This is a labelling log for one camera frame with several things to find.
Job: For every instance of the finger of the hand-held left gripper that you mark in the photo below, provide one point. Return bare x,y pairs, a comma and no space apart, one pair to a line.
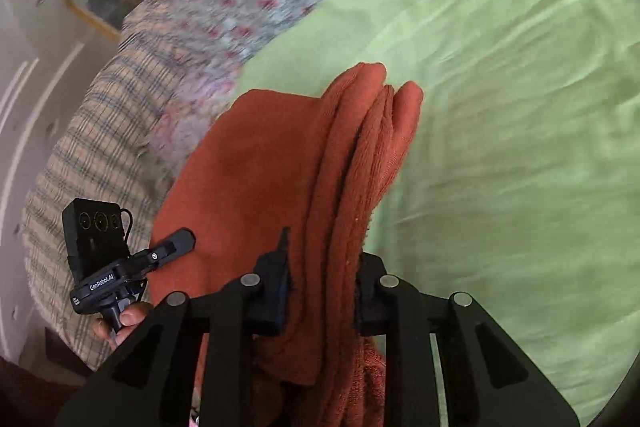
172,247

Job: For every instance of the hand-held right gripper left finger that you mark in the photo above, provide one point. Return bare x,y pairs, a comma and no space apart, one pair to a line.
272,299

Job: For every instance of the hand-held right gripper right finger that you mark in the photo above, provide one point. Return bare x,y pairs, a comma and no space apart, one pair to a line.
370,302

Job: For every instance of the orange knitted sweater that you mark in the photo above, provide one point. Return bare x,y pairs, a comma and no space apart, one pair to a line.
250,167

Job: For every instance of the person's left hand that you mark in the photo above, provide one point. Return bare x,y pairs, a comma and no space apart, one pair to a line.
132,318

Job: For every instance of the plaid blanket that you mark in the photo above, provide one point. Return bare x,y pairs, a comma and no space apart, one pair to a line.
90,147

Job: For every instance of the pastel floral pillow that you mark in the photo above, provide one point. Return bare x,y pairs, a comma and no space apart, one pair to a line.
185,132

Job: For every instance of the light green bed sheet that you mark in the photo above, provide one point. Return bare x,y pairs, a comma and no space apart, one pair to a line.
500,107

